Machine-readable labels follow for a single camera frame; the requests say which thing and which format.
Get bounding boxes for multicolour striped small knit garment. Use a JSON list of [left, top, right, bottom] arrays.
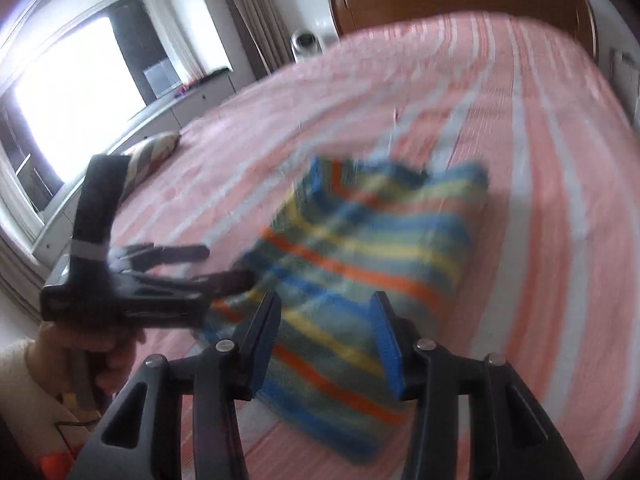
[[200, 157, 490, 463]]

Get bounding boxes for bright window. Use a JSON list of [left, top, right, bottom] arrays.
[[0, 0, 233, 211]]

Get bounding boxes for white round appliance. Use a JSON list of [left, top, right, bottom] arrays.
[[291, 30, 323, 63]]

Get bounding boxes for person's left hand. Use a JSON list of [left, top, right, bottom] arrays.
[[37, 321, 148, 397]]

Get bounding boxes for orange object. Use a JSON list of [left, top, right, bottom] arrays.
[[40, 452, 77, 480]]

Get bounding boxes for grey brown curtain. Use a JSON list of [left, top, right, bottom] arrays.
[[212, 0, 301, 81]]

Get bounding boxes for white window cabinet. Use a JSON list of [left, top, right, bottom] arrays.
[[32, 67, 236, 261]]

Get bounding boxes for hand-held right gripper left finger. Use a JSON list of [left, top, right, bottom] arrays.
[[70, 290, 283, 480]]

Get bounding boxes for person's left forearm cream sleeve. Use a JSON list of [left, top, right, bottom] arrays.
[[0, 337, 83, 463]]

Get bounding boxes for pink striped bed sheet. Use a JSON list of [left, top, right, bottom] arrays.
[[100, 12, 640, 480]]

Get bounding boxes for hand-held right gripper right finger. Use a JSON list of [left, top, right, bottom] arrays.
[[369, 290, 586, 480]]

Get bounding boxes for diagonal striped pillow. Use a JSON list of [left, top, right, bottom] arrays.
[[122, 131, 181, 196]]

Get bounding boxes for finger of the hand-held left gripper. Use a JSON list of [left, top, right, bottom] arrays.
[[119, 242, 211, 267], [135, 269, 253, 297]]

